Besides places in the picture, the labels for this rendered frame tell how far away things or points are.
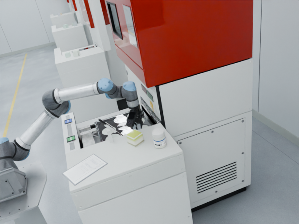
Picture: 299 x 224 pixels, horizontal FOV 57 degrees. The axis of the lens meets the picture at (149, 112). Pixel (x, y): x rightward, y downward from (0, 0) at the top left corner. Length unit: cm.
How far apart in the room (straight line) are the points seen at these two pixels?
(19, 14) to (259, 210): 865
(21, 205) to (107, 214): 49
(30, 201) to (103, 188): 47
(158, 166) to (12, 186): 84
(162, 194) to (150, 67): 73
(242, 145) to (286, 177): 71
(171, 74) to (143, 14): 39
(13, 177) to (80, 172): 41
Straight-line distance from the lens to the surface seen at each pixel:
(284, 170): 288
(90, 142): 192
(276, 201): 259
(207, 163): 215
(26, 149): 194
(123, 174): 146
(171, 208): 174
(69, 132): 196
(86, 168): 155
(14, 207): 178
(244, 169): 241
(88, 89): 161
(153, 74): 163
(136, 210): 165
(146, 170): 149
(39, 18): 964
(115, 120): 205
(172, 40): 163
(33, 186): 185
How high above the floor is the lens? 189
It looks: 29 degrees down
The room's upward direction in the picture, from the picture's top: 11 degrees counter-clockwise
